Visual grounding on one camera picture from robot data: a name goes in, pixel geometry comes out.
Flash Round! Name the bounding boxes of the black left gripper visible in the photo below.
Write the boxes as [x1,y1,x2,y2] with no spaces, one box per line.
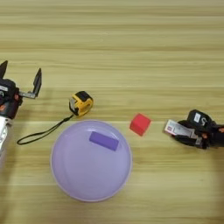
[0,59,43,120]

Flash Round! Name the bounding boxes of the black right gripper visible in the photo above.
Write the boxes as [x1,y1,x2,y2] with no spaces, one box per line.
[174,119,224,150]

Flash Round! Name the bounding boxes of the white red card box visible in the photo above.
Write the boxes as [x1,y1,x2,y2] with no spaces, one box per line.
[164,118,200,140]

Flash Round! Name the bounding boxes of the red foam cube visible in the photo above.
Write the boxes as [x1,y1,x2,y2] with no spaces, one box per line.
[129,113,152,137]

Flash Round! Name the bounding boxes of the black tape measure wrist strap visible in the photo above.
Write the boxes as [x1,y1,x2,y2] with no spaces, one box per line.
[17,114,74,146]

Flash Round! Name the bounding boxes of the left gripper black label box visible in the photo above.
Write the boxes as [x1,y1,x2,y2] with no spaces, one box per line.
[0,78,18,101]

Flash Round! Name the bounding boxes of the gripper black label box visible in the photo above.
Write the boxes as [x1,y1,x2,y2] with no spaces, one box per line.
[186,108,214,130]
[0,78,18,101]

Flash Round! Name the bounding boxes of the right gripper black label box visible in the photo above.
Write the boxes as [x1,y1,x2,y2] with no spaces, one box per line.
[186,108,214,130]

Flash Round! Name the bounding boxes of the purple rectangular block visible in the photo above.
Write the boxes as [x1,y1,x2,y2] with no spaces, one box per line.
[88,130,120,152]

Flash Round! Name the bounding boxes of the purple round plate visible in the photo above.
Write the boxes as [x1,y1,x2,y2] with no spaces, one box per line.
[51,119,133,203]

